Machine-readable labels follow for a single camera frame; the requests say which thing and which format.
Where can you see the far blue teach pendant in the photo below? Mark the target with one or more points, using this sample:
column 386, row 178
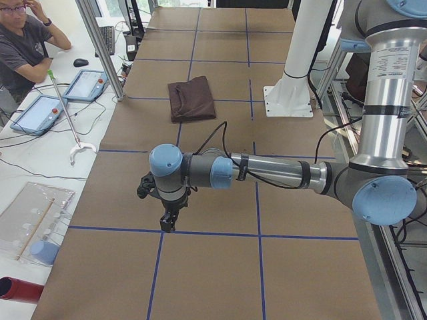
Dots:
column 87, row 86

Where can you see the aluminium frame post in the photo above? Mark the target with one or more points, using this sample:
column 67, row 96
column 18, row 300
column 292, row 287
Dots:
column 90, row 22

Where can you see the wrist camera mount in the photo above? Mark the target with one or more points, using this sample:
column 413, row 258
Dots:
column 147, row 187

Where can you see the near blue teach pendant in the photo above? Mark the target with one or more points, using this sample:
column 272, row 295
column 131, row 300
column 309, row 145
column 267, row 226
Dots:
column 39, row 117

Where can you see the white camera pole base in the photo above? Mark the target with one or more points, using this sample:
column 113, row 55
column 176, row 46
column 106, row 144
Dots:
column 290, row 96

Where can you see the seated man grey shirt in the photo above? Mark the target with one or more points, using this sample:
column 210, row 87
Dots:
column 25, row 29

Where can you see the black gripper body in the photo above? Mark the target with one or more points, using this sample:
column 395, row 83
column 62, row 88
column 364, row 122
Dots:
column 172, row 205

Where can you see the blue teach pendant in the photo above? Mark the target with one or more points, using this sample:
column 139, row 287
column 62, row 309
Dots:
column 87, row 86
column 39, row 117

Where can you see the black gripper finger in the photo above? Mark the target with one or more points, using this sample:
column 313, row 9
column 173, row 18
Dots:
column 168, row 220

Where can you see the red cylinder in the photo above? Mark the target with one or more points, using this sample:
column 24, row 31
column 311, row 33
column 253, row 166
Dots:
column 19, row 290

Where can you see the black keyboard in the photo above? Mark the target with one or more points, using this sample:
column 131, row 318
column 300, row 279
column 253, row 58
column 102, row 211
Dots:
column 108, row 36

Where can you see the blue plastic cup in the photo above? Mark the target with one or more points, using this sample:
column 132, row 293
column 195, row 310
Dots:
column 44, row 251

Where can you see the aluminium frame rail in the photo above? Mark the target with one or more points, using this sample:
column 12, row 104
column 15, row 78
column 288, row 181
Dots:
column 374, row 183

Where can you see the reacher grabber stick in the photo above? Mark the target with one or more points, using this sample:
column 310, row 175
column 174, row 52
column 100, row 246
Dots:
column 79, row 144

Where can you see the dark brown t-shirt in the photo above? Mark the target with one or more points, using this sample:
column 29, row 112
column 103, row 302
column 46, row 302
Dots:
column 191, row 101

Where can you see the black computer mouse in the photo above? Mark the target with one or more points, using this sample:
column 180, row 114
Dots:
column 80, row 62

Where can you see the clear plastic bag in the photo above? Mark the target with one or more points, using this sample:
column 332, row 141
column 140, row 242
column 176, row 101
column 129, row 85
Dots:
column 39, row 212

